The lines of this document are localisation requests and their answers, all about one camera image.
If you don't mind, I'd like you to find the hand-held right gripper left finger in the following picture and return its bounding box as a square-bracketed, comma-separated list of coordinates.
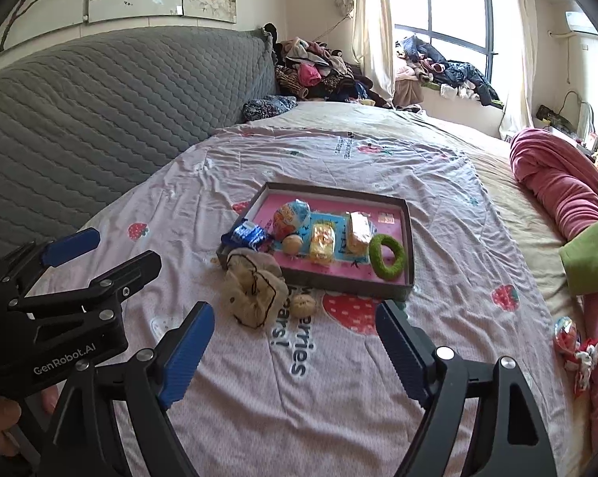
[33, 301, 216, 477]

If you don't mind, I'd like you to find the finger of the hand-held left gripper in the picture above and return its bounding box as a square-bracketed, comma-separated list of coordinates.
[8, 250, 163, 316]
[1, 227, 102, 290]

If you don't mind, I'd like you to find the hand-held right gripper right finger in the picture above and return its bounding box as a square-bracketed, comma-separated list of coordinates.
[375, 299, 560, 477]

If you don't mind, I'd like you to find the green fuzzy hair ring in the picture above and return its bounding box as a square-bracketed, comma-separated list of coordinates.
[368, 233, 402, 281]

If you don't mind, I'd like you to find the dark tray with pink inside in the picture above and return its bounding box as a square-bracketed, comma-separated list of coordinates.
[217, 182, 416, 302]

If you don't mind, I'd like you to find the blue snack packet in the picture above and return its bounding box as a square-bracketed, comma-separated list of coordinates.
[222, 220, 270, 252]

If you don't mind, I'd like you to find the yellow snack packet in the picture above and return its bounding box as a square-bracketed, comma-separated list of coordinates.
[310, 223, 337, 263]

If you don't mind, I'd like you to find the brown plush toy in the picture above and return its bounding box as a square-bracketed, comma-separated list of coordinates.
[223, 249, 290, 330]

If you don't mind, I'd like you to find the small walnut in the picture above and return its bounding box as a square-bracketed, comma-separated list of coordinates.
[291, 294, 316, 317]

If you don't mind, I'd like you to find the wrapped bread slice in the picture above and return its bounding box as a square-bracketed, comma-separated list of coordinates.
[346, 211, 376, 255]

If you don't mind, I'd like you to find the grey quilted headboard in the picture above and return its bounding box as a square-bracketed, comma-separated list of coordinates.
[0, 25, 280, 266]

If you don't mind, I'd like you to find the pink printed bedsheet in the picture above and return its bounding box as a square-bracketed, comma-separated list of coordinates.
[28, 101, 595, 477]

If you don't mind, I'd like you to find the red and white wrapped candy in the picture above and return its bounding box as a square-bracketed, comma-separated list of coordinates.
[553, 317, 581, 359]

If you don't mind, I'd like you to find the round colourful wrapped snack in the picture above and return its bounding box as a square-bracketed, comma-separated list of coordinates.
[273, 199, 312, 240]

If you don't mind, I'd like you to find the red and white candy wrapper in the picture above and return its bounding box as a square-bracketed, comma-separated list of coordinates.
[564, 339, 598, 399]

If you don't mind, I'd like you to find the green pillow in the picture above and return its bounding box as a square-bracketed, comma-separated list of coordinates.
[559, 176, 598, 297]

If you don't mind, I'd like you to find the blue patterned cloth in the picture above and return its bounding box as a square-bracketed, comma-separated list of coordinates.
[242, 95, 298, 123]

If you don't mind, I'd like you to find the pink quilt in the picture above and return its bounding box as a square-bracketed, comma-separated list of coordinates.
[509, 128, 598, 453]

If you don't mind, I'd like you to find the pile of mixed clothes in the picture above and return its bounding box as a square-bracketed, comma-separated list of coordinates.
[273, 35, 394, 109]

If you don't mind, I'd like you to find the dark bag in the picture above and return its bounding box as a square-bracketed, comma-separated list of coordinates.
[536, 104, 576, 131]

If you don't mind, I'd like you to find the pile of dark clothes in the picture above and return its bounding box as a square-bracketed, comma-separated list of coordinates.
[395, 35, 503, 109]

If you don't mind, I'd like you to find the cream curtain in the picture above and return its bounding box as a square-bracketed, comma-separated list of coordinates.
[351, 0, 397, 103]
[499, 0, 542, 141]

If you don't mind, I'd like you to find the dark framed window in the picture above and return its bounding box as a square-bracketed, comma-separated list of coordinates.
[393, 0, 509, 66]

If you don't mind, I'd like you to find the white air conditioner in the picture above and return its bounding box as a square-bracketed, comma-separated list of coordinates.
[564, 10, 598, 37]

